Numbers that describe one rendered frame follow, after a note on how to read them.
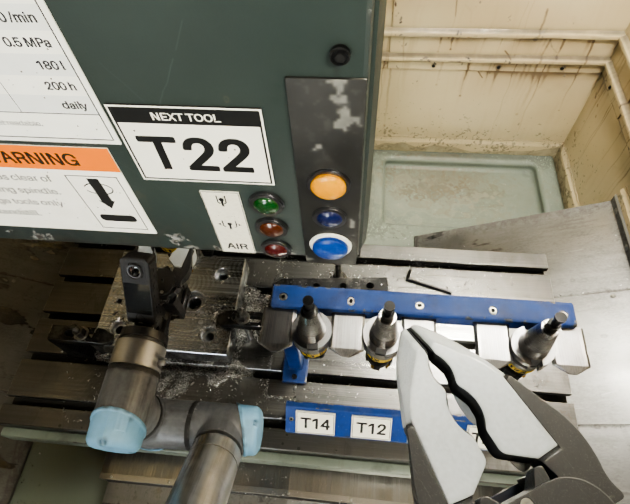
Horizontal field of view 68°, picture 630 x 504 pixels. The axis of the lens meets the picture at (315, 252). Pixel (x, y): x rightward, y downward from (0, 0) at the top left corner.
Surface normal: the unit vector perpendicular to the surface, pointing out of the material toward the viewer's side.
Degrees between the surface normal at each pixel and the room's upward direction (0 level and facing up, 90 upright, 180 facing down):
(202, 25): 90
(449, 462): 0
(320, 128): 90
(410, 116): 90
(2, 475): 24
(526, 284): 0
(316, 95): 90
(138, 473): 7
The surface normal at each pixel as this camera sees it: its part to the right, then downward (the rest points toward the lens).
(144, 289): -0.14, 0.44
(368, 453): -0.04, -0.52
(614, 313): -0.44, -0.50
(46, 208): -0.10, 0.85
